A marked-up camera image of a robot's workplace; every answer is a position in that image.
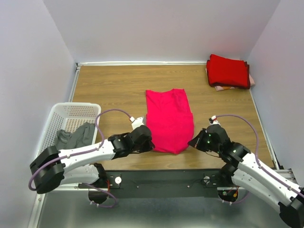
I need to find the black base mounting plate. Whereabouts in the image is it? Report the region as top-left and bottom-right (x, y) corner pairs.
(78, 169), (238, 200)

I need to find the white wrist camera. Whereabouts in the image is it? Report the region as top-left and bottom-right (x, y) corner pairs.
(129, 116), (146, 130)
(209, 115), (221, 126)

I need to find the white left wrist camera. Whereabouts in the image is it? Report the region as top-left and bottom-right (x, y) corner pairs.
(129, 116), (146, 130)

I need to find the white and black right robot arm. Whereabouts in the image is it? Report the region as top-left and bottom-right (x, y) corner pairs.
(188, 124), (304, 228)

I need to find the folded light pink t shirt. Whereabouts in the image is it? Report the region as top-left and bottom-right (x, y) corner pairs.
(206, 66), (255, 91)

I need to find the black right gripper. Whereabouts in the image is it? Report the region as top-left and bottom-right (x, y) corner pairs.
(188, 127), (220, 153)

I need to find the white plastic laundry basket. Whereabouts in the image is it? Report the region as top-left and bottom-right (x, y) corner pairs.
(32, 102), (102, 171)

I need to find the aluminium frame rail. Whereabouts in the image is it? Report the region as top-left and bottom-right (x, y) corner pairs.
(38, 168), (297, 190)

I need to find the grey t shirt in basket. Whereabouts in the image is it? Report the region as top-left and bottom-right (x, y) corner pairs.
(54, 122), (95, 150)

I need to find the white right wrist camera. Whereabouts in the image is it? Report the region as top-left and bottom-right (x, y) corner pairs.
(209, 115), (221, 126)

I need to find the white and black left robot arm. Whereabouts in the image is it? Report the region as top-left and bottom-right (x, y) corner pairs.
(28, 125), (154, 194)

